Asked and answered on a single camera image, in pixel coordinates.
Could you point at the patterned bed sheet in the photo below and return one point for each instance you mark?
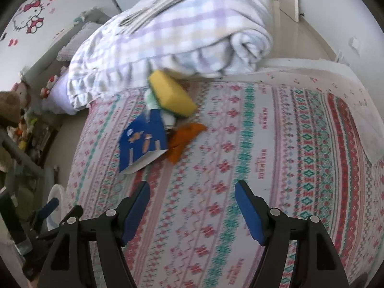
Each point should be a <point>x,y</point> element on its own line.
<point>299,149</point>

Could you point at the flattened blue cardboard box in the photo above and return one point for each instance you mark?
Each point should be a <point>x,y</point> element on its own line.
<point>143,141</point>

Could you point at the yellow orange wrapper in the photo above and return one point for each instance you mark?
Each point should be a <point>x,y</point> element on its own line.
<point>180,138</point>

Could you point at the white wall socket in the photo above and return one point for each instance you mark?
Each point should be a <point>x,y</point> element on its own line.
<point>355,44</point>

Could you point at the white round trash bin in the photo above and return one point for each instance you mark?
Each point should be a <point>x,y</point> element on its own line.
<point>56,196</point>

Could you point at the lavender pillow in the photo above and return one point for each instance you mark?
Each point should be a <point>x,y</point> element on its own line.
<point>57,101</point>

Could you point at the checkered grey pillow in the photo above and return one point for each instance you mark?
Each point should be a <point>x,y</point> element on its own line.
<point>69,50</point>

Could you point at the hello kitty wall sticker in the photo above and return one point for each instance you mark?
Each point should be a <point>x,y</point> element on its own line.
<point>21,16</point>

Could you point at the yellow green sponge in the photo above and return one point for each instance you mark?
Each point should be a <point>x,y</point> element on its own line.
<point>170,94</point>

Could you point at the red white plush toy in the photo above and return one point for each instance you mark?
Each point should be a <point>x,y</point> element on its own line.
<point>45,91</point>

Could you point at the plaid checkered quilt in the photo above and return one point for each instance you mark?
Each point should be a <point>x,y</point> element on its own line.
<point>206,38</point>

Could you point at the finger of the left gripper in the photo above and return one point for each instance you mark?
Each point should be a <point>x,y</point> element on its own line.
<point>44,213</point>

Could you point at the white green plastic bottle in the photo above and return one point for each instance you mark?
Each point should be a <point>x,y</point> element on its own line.
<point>169,120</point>

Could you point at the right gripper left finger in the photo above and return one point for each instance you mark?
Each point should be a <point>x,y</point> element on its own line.
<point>69,262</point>

